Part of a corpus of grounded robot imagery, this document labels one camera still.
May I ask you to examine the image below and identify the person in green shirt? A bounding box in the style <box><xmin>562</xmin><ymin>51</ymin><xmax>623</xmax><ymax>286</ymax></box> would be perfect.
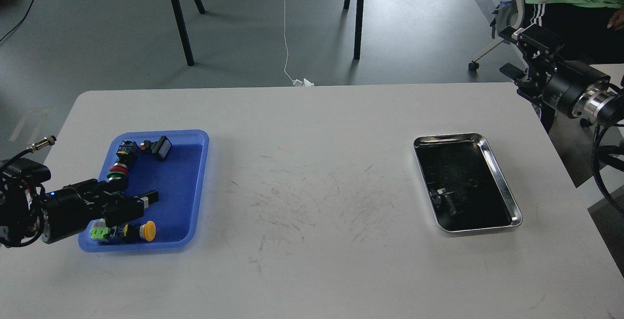
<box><xmin>523</xmin><ymin>0</ymin><xmax>624</xmax><ymax>64</ymax></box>

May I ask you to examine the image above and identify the green white switch block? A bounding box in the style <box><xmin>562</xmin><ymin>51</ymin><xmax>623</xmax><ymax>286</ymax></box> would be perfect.
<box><xmin>89</xmin><ymin>219</ymin><xmax>117</xmax><ymax>244</ymax></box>

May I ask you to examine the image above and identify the black cable hose right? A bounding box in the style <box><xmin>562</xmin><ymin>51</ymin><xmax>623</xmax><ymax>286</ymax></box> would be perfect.
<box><xmin>591</xmin><ymin>121</ymin><xmax>624</xmax><ymax>215</ymax></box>

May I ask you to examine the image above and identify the black table legs left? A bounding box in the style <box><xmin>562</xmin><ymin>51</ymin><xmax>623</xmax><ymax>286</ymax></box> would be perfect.
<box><xmin>170</xmin><ymin>0</ymin><xmax>206</xmax><ymax>66</ymax></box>

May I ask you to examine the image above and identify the yellow mushroom push button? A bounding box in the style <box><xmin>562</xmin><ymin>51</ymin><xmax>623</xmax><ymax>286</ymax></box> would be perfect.
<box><xmin>122</xmin><ymin>220</ymin><xmax>156</xmax><ymax>243</ymax></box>

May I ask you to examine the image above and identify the person's second hand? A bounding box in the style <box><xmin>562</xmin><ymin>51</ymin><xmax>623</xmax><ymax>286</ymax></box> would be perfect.
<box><xmin>606</xmin><ymin>8</ymin><xmax>624</xmax><ymax>32</ymax></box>

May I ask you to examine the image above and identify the white side table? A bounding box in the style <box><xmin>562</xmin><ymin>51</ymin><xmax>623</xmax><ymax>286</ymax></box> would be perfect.
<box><xmin>591</xmin><ymin>63</ymin><xmax>624</xmax><ymax>89</ymax></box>

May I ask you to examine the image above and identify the blue plastic tray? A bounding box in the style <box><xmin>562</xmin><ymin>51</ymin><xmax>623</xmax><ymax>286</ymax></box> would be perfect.
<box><xmin>78</xmin><ymin>130</ymin><xmax>210</xmax><ymax>253</ymax></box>

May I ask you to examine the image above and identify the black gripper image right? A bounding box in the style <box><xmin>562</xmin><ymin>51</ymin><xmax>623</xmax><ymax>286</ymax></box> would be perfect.
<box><xmin>498</xmin><ymin>25</ymin><xmax>611</xmax><ymax>119</ymax></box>

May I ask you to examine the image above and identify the silver metal tray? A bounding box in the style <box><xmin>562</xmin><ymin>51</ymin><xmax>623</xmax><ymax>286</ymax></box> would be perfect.
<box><xmin>413</xmin><ymin>133</ymin><xmax>523</xmax><ymax>235</ymax></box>

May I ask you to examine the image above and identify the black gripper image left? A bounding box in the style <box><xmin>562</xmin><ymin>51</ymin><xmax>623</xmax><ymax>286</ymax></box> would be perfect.
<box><xmin>41</xmin><ymin>177</ymin><xmax>159</xmax><ymax>244</ymax></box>

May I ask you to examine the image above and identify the white office chair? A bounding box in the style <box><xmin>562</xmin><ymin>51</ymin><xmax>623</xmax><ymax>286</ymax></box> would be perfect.
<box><xmin>468</xmin><ymin>0</ymin><xmax>526</xmax><ymax>72</ymax></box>

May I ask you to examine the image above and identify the red green ringed button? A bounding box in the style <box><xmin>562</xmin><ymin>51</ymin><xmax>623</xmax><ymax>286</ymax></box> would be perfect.
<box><xmin>106</xmin><ymin>162</ymin><xmax>129</xmax><ymax>181</ymax></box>

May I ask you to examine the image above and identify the black square push button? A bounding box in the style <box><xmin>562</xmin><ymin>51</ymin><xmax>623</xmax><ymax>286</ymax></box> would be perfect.
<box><xmin>139</xmin><ymin>135</ymin><xmax>172</xmax><ymax>161</ymax></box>

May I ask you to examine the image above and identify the white floor cable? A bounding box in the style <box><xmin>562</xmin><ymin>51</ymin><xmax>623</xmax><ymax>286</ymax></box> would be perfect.
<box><xmin>266</xmin><ymin>0</ymin><xmax>315</xmax><ymax>87</ymax></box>

